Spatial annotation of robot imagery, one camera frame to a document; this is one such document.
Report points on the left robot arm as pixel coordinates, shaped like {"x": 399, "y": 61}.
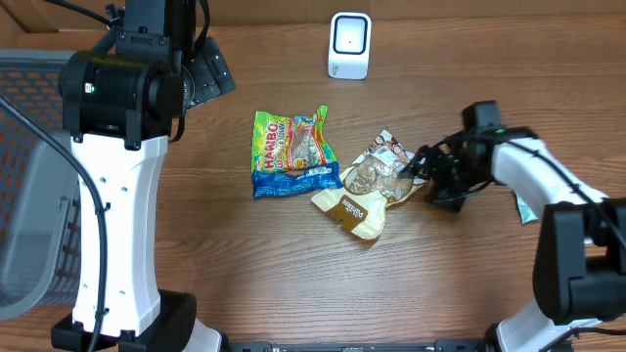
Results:
{"x": 124, "y": 103}

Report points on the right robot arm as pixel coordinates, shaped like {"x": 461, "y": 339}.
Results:
{"x": 579, "y": 267}

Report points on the light blue snack packet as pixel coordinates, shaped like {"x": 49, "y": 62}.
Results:
{"x": 526, "y": 214}

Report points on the white barcode scanner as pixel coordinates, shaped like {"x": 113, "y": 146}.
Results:
{"x": 350, "y": 45}

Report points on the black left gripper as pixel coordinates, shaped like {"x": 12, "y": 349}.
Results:
{"x": 211, "y": 70}

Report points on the grey plastic shopping basket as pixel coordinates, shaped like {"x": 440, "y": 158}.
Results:
{"x": 40, "y": 203}

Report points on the dark blue snack packet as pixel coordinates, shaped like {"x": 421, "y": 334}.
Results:
{"x": 281, "y": 185}

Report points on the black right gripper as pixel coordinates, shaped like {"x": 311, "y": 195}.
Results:
{"x": 454, "y": 198}

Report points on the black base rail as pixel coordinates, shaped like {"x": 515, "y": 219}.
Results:
{"x": 439, "y": 345}

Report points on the beige mushroom snack bag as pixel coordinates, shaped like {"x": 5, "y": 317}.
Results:
{"x": 369, "y": 186}

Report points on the green Haribo candy bag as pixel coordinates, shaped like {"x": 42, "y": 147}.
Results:
{"x": 283, "y": 144}

